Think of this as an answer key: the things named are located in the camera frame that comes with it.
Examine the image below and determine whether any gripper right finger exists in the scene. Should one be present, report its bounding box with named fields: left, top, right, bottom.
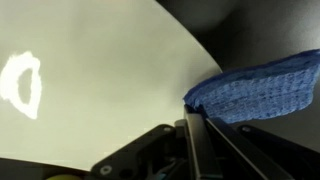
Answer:
left=196, top=105, right=291, bottom=180

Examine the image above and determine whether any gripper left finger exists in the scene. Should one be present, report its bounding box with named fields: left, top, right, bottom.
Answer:
left=183, top=105, right=223, bottom=180

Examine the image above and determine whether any blue sponge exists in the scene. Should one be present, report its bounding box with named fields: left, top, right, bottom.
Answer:
left=183, top=49, right=320, bottom=125

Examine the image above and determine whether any white square plate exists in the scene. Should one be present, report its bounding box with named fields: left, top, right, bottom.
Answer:
left=0, top=0, right=223, bottom=172

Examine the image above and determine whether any large yellow cup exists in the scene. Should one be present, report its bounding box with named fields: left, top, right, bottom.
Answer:
left=44, top=173, right=83, bottom=180

